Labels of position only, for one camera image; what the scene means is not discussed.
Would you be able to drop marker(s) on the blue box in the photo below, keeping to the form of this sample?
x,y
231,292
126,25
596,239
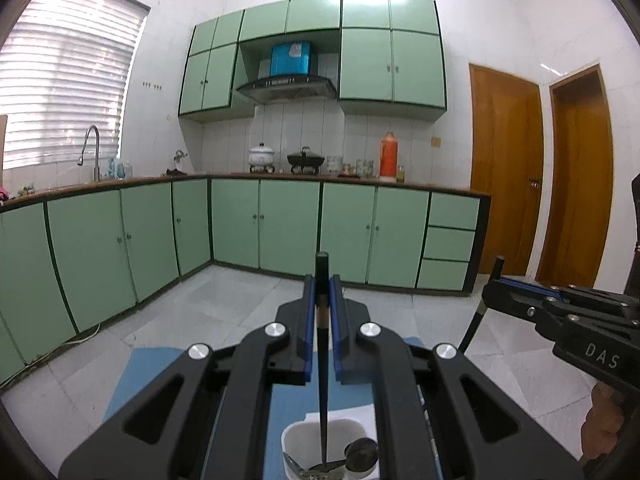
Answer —
x,y
292,60

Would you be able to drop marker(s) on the large steel spoon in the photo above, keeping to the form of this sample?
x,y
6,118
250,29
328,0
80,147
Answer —
x,y
296,466

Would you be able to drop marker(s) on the bottles beside sink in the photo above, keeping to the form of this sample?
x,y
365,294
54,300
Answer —
x,y
120,169

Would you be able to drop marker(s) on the black plastic spoon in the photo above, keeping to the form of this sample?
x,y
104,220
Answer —
x,y
361,455

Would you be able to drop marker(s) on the white two-compartment utensil holder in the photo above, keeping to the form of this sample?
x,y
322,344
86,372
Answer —
x,y
300,437

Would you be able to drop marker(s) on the wall hooks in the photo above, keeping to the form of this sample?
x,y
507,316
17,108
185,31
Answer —
x,y
152,85

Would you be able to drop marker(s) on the small glass jar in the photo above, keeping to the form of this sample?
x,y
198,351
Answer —
x,y
401,174

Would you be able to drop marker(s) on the white window blinds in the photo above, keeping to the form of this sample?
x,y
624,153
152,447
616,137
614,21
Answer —
x,y
65,75

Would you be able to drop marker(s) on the black wok with lid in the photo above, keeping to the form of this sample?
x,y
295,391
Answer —
x,y
306,160

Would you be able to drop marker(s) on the person's right hand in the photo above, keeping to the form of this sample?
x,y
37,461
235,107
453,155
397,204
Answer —
x,y
602,420

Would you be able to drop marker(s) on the wall socket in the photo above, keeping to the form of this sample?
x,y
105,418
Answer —
x,y
436,142

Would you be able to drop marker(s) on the orange thermos flask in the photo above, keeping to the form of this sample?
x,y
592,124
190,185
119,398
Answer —
x,y
388,157

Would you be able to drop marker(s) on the green wall cabinet over hood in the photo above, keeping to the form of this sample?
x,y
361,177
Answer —
x,y
290,17

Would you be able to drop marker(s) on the wooden door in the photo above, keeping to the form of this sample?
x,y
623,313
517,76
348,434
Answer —
x,y
505,170
575,180

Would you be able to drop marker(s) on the white cooking pot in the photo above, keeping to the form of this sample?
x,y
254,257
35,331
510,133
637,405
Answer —
x,y
262,156

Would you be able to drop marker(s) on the blue tablecloth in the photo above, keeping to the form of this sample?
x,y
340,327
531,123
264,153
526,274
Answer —
x,y
150,375

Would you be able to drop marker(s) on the green base cabinet run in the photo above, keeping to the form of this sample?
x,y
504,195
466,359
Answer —
x,y
150,250

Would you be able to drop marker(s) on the dark blue chopstick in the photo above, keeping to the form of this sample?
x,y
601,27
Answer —
x,y
472,322
323,410

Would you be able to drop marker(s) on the steel kitchen faucet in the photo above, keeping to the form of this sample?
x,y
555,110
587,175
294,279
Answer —
x,y
95,155

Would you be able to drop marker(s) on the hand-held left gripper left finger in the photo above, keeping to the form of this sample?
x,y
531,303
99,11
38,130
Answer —
x,y
311,320

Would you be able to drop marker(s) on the range hood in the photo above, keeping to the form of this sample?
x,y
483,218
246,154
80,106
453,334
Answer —
x,y
287,89

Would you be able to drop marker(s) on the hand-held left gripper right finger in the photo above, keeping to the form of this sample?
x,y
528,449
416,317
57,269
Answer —
x,y
335,320

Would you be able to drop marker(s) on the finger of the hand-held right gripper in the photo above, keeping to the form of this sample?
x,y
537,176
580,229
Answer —
x,y
590,297
515,300

